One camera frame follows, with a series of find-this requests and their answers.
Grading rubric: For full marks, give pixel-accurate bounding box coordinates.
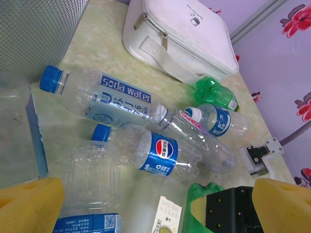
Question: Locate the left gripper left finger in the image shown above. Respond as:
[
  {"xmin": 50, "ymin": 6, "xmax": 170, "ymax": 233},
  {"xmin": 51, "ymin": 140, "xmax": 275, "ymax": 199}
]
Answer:
[{"xmin": 0, "ymin": 176, "xmax": 65, "ymax": 233}]

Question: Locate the aluminium corner post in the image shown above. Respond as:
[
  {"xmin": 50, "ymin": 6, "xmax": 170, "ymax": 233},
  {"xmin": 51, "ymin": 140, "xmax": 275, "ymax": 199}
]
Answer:
[{"xmin": 229, "ymin": 0, "xmax": 292, "ymax": 46}]

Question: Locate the white zippered case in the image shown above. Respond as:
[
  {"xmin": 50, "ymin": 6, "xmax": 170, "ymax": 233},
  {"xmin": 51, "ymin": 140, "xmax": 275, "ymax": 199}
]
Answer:
[{"xmin": 122, "ymin": 0, "xmax": 240, "ymax": 85}]

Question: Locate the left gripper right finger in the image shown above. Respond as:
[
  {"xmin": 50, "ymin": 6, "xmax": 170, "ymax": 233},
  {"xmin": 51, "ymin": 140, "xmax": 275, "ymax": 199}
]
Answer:
[{"xmin": 252, "ymin": 178, "xmax": 311, "ymax": 233}]

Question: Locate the Pepsi label clear bottle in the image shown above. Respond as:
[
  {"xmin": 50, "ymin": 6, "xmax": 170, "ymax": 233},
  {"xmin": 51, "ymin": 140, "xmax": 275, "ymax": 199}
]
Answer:
[{"xmin": 91, "ymin": 123, "xmax": 203, "ymax": 185}]

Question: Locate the ribbed clear bottle blue label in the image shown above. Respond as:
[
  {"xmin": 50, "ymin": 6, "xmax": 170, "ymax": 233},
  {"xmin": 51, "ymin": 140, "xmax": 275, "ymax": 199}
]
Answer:
[{"xmin": 52, "ymin": 140, "xmax": 123, "ymax": 233}]

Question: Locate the soda water bottle blue cap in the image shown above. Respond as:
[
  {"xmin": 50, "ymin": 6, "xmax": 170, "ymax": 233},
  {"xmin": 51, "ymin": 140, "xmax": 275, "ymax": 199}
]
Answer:
[{"xmin": 39, "ymin": 65, "xmax": 170, "ymax": 128}]

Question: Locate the Ganten label clear bottle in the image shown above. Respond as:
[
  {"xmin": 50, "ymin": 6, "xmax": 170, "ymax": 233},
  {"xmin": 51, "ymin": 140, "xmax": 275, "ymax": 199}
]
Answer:
[{"xmin": 159, "ymin": 108, "xmax": 238, "ymax": 174}]

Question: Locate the small blue label bottle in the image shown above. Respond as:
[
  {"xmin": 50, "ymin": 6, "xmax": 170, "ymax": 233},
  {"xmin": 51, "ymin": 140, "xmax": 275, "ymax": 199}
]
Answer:
[{"xmin": 183, "ymin": 103, "xmax": 250, "ymax": 138}]

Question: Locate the green mesh waste bin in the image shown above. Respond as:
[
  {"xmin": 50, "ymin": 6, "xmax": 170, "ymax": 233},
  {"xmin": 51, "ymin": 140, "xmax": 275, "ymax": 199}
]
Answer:
[{"xmin": 0, "ymin": 0, "xmax": 90, "ymax": 82}]

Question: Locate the grey right arm cable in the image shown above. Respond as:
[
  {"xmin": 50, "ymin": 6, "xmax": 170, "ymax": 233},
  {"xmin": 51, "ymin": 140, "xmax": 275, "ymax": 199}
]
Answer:
[{"xmin": 279, "ymin": 118, "xmax": 311, "ymax": 146}]

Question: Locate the green plastic bottle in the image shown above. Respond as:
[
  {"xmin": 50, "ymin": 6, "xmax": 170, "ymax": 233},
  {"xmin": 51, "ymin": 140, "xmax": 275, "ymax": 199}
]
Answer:
[
  {"xmin": 187, "ymin": 182, "xmax": 225, "ymax": 233},
  {"xmin": 193, "ymin": 75, "xmax": 242, "ymax": 113}
]

